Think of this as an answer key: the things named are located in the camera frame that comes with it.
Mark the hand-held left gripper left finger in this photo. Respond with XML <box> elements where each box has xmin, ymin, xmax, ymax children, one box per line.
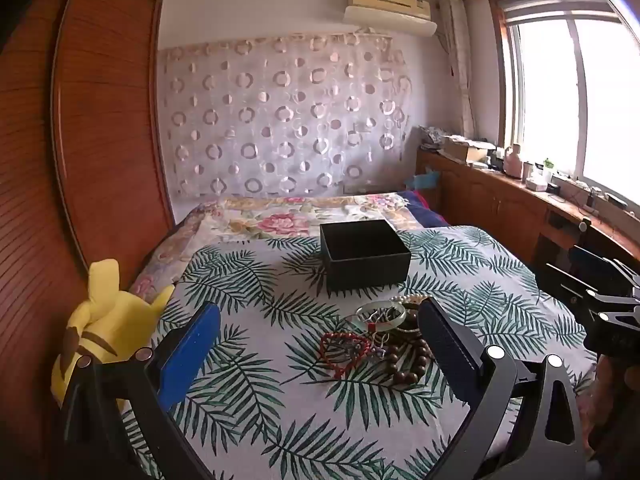
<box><xmin>52</xmin><ymin>301</ymin><xmax>222</xmax><ymax>480</ymax></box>

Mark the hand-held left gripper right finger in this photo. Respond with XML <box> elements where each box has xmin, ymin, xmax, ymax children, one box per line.
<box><xmin>417</xmin><ymin>296</ymin><xmax>586</xmax><ymax>480</ymax></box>

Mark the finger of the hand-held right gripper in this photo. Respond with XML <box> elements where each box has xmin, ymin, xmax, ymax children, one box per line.
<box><xmin>570</xmin><ymin>245</ymin><xmax>640</xmax><ymax>288</ymax></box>
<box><xmin>545</xmin><ymin>262</ymin><xmax>628</xmax><ymax>313</ymax></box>

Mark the dark green bangle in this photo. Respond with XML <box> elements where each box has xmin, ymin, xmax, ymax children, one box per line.
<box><xmin>392</xmin><ymin>306</ymin><xmax>424</xmax><ymax>334</ymax></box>

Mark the brown wooden bead bracelet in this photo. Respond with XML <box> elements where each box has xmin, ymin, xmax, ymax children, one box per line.
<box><xmin>382</xmin><ymin>310</ymin><xmax>437</xmax><ymax>387</ymax></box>

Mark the pale green jade bangle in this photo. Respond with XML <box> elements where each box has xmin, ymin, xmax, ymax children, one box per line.
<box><xmin>356</xmin><ymin>301</ymin><xmax>401</xmax><ymax>327</ymax></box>

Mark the black square box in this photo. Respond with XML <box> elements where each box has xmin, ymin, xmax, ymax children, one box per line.
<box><xmin>319</xmin><ymin>219</ymin><xmax>412</xmax><ymax>292</ymax></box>

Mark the red bead bracelet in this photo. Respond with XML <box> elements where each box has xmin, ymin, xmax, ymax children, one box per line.
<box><xmin>320</xmin><ymin>332</ymin><xmax>374</xmax><ymax>380</ymax></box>

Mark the leaf print tablecloth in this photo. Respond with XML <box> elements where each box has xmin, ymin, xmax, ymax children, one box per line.
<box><xmin>120</xmin><ymin>225</ymin><xmax>601</xmax><ymax>480</ymax></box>

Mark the yellow plush toy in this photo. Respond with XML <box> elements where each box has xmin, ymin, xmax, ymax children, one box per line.
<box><xmin>51</xmin><ymin>258</ymin><xmax>176</xmax><ymax>408</ymax></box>

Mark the wooden cabinet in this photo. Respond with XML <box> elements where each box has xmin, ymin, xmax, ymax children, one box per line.
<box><xmin>415</xmin><ymin>147</ymin><xmax>640</xmax><ymax>272</ymax></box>

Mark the pink bottle on counter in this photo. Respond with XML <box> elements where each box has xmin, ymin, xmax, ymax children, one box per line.
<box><xmin>502</xmin><ymin>144</ymin><xmax>524</xmax><ymax>177</ymax></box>

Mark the dark blue blanket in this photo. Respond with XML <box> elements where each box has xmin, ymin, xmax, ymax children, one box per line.
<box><xmin>402</xmin><ymin>190</ymin><xmax>451</xmax><ymax>228</ymax></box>

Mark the floral blanket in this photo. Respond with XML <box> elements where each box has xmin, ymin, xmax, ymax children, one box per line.
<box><xmin>129</xmin><ymin>192</ymin><xmax>426</xmax><ymax>306</ymax></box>

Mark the cardboard box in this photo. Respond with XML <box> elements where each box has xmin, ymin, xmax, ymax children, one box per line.
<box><xmin>442</xmin><ymin>137</ymin><xmax>496</xmax><ymax>164</ymax></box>

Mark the window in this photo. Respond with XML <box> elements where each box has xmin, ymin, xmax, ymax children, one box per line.
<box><xmin>487</xmin><ymin>0</ymin><xmax>640</xmax><ymax>202</ymax></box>

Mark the blue paper bag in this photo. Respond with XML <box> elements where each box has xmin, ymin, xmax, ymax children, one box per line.
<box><xmin>405</xmin><ymin>170</ymin><xmax>442</xmax><ymax>191</ymax></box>

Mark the patterned crumpled cloth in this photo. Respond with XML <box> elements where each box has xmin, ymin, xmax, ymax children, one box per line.
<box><xmin>419</xmin><ymin>126</ymin><xmax>452</xmax><ymax>152</ymax></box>

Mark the white wrapped pipe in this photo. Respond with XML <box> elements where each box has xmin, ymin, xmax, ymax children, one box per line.
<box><xmin>440</xmin><ymin>0</ymin><xmax>476</xmax><ymax>139</ymax></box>

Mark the wall air conditioner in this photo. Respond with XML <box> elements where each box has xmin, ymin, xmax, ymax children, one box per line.
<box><xmin>343</xmin><ymin>0</ymin><xmax>437</xmax><ymax>37</ymax></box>

